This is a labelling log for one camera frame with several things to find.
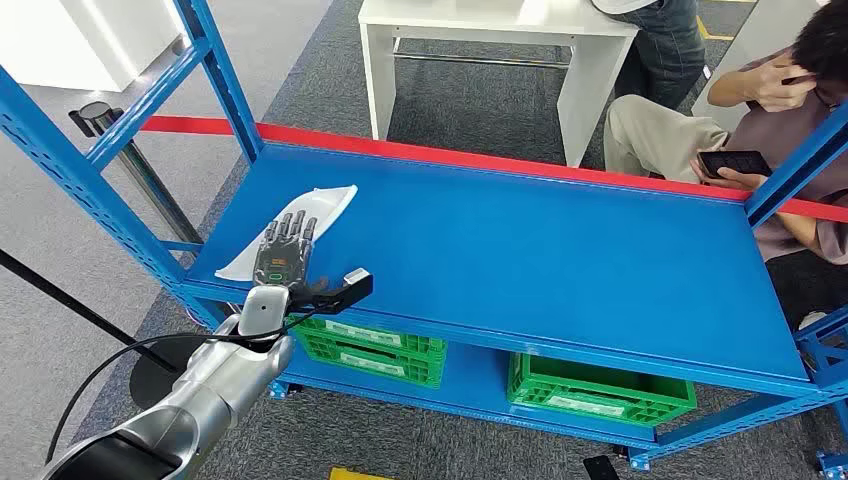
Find person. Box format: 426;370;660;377
590;0;708;111
603;0;848;333

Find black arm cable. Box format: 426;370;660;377
43;309;321;466

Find white cabinet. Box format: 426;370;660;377
0;0;187;93

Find blue metal shelf rack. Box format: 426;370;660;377
793;307;848;480
0;0;848;473

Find black stanchion post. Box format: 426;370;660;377
0;247;217;413

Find chrome stanchion post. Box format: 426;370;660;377
67;100;206;247

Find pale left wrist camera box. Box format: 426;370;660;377
289;267;375;317

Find white curved plastic part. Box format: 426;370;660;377
214;184;359;283

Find pale grey panel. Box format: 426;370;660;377
691;0;831;134

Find white table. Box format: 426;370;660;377
357;0;641;169

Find black smartphone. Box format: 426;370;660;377
696;149;774;181

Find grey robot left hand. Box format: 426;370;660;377
252;210;330;297

